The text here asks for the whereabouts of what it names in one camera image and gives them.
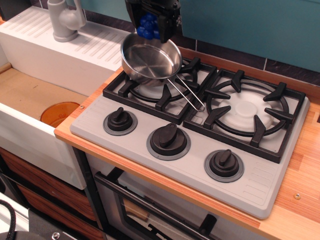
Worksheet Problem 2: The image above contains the black stove knob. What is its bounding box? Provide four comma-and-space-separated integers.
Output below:
103, 107, 138, 136
204, 149, 245, 183
146, 123, 191, 161

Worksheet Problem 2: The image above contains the black right burner grate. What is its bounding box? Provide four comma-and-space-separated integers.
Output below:
183, 69, 310, 163

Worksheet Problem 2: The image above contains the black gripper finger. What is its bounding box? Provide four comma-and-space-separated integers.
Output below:
126, 2, 145, 29
157, 15, 178, 43

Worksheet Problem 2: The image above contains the stainless steel pan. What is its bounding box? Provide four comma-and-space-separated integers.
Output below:
120, 32, 206, 112

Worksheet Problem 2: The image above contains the grey toy faucet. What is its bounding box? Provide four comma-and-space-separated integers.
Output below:
47, 0, 86, 43

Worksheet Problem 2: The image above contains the blue toy blueberry cluster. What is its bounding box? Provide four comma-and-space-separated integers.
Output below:
136, 13, 160, 40

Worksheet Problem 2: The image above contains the white toy sink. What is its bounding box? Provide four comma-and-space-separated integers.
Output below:
0, 6, 128, 190

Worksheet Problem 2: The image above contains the black left burner grate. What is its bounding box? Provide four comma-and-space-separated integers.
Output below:
102, 57, 218, 125

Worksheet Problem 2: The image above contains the grey toy stove top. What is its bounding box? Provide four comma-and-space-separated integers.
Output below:
70, 58, 310, 219

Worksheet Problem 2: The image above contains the black burner grate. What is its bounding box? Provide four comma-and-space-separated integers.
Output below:
102, 57, 218, 125
183, 69, 310, 163

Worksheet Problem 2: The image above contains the black right stove knob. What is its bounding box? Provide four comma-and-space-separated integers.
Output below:
204, 149, 245, 183

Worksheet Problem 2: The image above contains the black middle stove knob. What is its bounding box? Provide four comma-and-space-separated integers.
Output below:
146, 123, 191, 161

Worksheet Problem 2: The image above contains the wooden drawer cabinet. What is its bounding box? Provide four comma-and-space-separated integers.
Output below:
0, 148, 106, 240

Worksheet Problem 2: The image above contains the oven door with handle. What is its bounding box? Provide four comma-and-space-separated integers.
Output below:
94, 167, 257, 240

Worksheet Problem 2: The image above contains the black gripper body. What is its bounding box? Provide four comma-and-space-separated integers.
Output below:
125, 0, 181, 17

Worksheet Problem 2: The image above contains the black braided cable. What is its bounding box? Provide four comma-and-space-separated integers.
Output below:
0, 199, 17, 240

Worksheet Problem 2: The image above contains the orange plastic bowl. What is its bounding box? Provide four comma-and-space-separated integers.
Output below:
40, 101, 80, 128

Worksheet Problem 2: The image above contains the black left stove knob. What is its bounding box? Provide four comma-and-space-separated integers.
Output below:
103, 107, 138, 136

